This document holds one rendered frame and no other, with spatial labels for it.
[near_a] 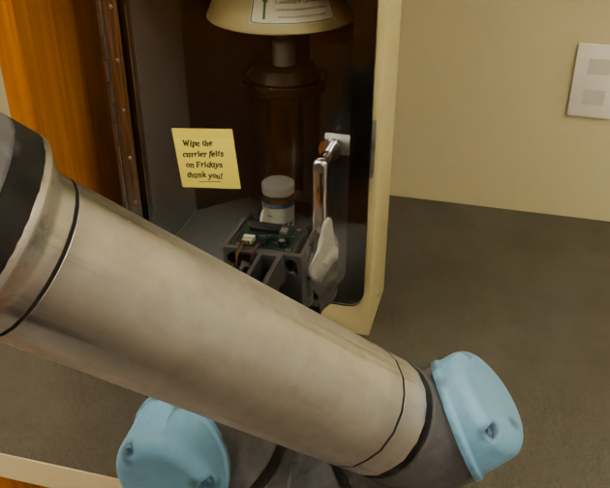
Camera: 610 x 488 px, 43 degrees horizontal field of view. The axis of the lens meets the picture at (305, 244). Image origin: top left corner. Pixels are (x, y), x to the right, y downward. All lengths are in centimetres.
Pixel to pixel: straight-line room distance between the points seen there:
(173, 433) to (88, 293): 20
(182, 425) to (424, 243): 76
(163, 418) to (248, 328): 16
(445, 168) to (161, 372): 103
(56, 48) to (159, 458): 56
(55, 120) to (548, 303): 68
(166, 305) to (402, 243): 89
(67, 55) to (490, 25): 64
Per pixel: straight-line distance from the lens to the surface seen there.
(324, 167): 83
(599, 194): 136
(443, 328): 103
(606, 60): 127
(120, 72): 93
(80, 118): 100
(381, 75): 84
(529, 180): 135
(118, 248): 33
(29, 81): 90
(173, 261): 35
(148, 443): 51
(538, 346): 103
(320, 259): 74
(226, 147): 91
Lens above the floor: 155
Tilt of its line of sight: 31 degrees down
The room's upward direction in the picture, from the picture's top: straight up
